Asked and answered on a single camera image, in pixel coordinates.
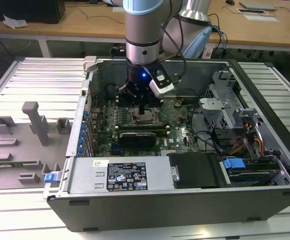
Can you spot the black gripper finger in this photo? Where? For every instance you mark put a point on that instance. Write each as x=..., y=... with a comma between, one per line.
x=128, y=93
x=144, y=107

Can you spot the silver CPU plate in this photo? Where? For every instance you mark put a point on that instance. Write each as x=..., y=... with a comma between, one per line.
x=149, y=118

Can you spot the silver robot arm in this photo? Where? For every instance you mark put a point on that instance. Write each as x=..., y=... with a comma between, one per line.
x=141, y=25

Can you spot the CPU socket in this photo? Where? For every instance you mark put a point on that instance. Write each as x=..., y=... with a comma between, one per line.
x=133, y=122

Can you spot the black drive bay cover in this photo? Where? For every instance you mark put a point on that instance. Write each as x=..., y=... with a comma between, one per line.
x=197, y=170

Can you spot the black round board component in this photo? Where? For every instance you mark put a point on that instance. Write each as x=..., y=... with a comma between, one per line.
x=111, y=91

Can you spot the black RAM stick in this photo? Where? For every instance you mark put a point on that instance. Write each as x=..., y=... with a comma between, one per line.
x=159, y=132

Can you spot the round coin battery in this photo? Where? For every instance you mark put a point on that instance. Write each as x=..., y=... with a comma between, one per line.
x=177, y=103

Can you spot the green motherboard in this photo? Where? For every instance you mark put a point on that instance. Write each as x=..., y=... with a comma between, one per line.
x=177, y=140

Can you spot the blue card retention clip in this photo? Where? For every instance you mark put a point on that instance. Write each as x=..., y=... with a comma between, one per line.
x=82, y=135
x=86, y=115
x=79, y=150
x=81, y=142
x=84, y=127

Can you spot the grey case hinge block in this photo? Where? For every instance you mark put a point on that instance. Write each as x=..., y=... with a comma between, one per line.
x=89, y=62

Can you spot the white paper sheet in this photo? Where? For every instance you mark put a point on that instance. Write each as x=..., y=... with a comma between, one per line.
x=118, y=9

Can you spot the wooden desk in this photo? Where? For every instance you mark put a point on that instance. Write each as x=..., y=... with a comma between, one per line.
x=84, y=25

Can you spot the silver drive cage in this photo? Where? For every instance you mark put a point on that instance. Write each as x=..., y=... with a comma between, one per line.
x=217, y=110

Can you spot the silver power supply box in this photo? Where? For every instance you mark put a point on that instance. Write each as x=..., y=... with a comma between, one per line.
x=84, y=175

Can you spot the black open PC case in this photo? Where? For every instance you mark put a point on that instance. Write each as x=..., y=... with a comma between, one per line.
x=159, y=212

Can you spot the blue disk carrier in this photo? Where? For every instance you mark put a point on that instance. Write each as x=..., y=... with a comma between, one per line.
x=235, y=165

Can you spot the blue case latch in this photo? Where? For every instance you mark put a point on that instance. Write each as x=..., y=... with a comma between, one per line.
x=49, y=178

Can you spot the black computer mouse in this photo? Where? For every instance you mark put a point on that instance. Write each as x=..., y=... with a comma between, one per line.
x=230, y=2

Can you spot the grey parts rack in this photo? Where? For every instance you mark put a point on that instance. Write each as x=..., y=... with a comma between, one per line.
x=22, y=150

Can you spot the black hard disk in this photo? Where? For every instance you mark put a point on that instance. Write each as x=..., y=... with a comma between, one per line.
x=250, y=175

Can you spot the black box on desk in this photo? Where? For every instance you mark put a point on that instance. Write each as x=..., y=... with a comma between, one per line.
x=22, y=10

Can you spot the white crumpled paper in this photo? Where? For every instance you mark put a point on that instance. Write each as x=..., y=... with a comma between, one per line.
x=14, y=22

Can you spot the grey flat laptop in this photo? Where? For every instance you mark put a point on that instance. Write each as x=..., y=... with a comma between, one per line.
x=257, y=5

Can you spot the green RAM stick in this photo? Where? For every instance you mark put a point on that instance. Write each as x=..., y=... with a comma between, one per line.
x=7, y=165

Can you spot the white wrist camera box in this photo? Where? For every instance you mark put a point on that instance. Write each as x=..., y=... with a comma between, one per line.
x=162, y=87

